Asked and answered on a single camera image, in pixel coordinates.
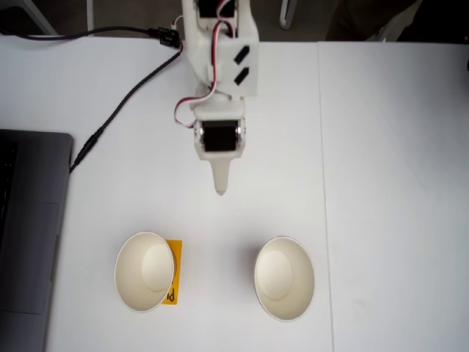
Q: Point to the yellow sticky note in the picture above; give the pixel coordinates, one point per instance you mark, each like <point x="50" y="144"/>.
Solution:
<point x="177" y="264"/>

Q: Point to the white chair frame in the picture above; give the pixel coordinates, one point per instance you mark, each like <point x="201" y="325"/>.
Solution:
<point x="383" y="34"/>

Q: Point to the black controller board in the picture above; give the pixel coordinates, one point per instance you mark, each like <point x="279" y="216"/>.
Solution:
<point x="169" y="36"/>

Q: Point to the white paper cup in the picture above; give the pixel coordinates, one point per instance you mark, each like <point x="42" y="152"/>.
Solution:
<point x="284" y="278"/>
<point x="132" y="278"/>

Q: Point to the upright white furniture leg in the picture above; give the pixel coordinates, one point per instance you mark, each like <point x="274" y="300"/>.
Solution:
<point x="90" y="14"/>

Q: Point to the slanted white furniture leg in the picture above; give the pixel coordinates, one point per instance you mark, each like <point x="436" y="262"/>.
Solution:
<point x="31" y="16"/>

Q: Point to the grey laptop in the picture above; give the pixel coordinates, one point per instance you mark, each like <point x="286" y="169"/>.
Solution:
<point x="33" y="238"/>

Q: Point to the grey chair foot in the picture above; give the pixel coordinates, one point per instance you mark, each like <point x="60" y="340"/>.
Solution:
<point x="286" y="18"/>

